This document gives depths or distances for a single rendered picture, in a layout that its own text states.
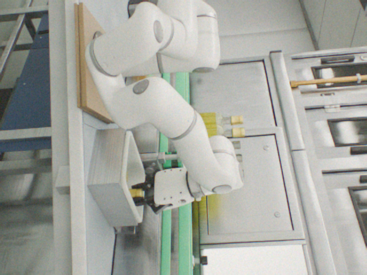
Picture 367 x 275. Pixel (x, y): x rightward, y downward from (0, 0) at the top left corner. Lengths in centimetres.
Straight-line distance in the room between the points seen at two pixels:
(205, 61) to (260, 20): 631
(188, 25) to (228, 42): 591
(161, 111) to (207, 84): 108
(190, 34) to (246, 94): 88
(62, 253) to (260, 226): 65
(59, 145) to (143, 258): 39
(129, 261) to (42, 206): 55
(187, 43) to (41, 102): 74
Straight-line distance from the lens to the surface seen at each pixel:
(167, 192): 105
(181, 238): 119
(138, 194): 110
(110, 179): 97
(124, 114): 80
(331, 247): 141
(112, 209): 107
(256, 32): 704
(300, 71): 192
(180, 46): 93
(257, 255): 134
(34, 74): 166
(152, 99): 77
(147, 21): 77
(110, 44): 80
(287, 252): 135
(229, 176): 90
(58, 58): 109
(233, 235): 136
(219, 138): 97
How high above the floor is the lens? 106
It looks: 5 degrees down
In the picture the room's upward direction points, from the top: 86 degrees clockwise
